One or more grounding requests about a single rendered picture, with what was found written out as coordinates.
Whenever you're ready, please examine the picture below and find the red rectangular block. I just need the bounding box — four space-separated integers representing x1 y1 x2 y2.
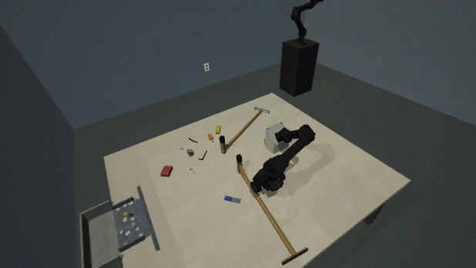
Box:
160 166 173 177

